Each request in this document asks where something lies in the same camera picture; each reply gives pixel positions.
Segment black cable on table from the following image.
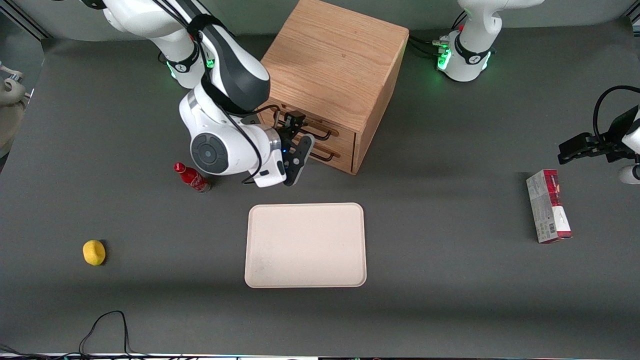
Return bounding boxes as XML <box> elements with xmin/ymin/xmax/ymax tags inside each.
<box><xmin>0</xmin><ymin>310</ymin><xmax>183</xmax><ymax>360</ymax></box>

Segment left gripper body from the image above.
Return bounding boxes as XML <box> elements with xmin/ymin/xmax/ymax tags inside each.
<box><xmin>606</xmin><ymin>105</ymin><xmax>640</xmax><ymax>164</ymax></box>

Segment wooden two-drawer cabinet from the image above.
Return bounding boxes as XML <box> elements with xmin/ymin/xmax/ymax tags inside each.
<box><xmin>257</xmin><ymin>0</ymin><xmax>410</xmax><ymax>175</ymax></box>

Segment aluminium frame rail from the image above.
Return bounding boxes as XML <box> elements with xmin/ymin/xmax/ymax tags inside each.
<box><xmin>0</xmin><ymin>0</ymin><xmax>52</xmax><ymax>42</ymax></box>

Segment yellow lemon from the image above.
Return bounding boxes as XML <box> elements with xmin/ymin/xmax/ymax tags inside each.
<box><xmin>82</xmin><ymin>239</ymin><xmax>107</xmax><ymax>266</ymax></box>

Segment black left arm base cables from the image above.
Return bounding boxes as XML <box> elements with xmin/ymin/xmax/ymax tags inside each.
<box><xmin>407</xmin><ymin>35</ymin><xmax>449</xmax><ymax>60</ymax></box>

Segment wooden drawer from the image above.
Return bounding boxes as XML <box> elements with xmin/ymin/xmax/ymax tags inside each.
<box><xmin>260</xmin><ymin>100</ymin><xmax>357</xmax><ymax>153</ymax></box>
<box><xmin>260</xmin><ymin>120</ymin><xmax>356</xmax><ymax>174</ymax></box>

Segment light grey left wrist camera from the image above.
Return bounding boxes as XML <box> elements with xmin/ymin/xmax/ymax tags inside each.
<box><xmin>618</xmin><ymin>164</ymin><xmax>640</xmax><ymax>185</ymax></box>

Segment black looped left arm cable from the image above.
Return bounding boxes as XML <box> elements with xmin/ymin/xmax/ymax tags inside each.
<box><xmin>593</xmin><ymin>85</ymin><xmax>640</xmax><ymax>146</ymax></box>

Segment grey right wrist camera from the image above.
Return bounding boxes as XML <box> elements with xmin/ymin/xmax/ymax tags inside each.
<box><xmin>284</xmin><ymin>134</ymin><xmax>316</xmax><ymax>187</ymax></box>

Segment black metal drawer handle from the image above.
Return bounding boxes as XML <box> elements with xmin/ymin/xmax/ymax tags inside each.
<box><xmin>306</xmin><ymin>144</ymin><xmax>342</xmax><ymax>164</ymax></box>
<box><xmin>273</xmin><ymin>106</ymin><xmax>334</xmax><ymax>142</ymax></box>

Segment cream rectangular tray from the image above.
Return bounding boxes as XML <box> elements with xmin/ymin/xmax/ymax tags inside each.
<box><xmin>244</xmin><ymin>202</ymin><xmax>367</xmax><ymax>289</ymax></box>

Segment red and grey carton box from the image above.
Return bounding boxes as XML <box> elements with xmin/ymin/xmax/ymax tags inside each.
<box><xmin>526</xmin><ymin>169</ymin><xmax>573</xmax><ymax>244</ymax></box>

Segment red cola bottle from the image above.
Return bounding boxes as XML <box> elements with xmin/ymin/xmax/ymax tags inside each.
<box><xmin>173</xmin><ymin>162</ymin><xmax>212</xmax><ymax>194</ymax></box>

